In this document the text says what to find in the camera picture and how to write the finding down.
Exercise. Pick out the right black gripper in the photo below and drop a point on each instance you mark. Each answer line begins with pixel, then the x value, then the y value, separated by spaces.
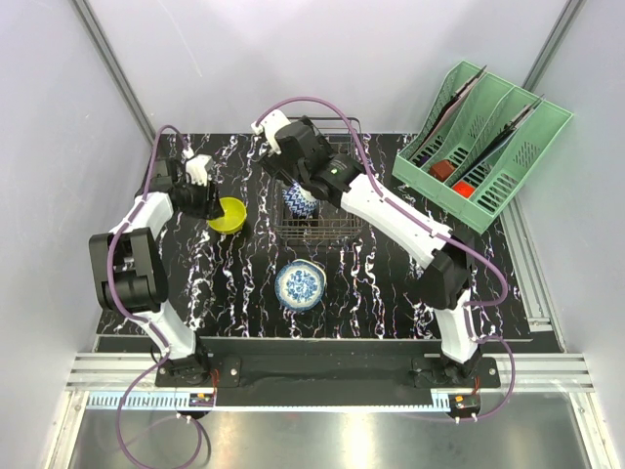
pixel 277 162

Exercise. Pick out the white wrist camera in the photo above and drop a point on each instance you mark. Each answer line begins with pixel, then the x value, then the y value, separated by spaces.
pixel 268 127
pixel 198 167

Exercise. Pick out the green file organizer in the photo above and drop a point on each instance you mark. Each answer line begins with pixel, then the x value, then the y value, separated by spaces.
pixel 489 107

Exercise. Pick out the black folder in organizer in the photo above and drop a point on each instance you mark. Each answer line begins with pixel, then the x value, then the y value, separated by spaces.
pixel 457 86

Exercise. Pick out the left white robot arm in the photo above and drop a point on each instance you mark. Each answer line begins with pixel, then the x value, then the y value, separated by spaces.
pixel 129 275

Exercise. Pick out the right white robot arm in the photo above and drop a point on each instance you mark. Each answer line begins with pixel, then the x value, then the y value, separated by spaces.
pixel 445 282

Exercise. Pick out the wire dish rack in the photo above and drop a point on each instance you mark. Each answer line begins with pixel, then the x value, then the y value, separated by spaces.
pixel 335 166

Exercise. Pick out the red patterned bowl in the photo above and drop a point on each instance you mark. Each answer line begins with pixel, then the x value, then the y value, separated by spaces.
pixel 299 201

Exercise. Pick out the yellow green bowl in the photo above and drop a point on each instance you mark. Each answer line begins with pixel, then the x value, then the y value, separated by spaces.
pixel 235 214

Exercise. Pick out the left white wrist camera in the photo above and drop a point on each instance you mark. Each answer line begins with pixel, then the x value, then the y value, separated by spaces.
pixel 198 167

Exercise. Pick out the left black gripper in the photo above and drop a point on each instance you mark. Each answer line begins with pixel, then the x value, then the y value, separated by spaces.
pixel 208 209

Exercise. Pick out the blue white patterned bowl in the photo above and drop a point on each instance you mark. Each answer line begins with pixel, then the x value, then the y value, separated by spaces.
pixel 299 286

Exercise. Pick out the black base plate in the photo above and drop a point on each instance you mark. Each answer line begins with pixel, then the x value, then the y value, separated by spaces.
pixel 326 373

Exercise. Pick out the brown block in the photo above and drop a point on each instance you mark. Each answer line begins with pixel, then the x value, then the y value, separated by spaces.
pixel 442 170

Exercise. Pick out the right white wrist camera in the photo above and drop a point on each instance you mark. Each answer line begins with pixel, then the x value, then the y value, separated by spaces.
pixel 268 127

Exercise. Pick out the red block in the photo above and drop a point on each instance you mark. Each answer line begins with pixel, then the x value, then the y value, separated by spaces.
pixel 465 189

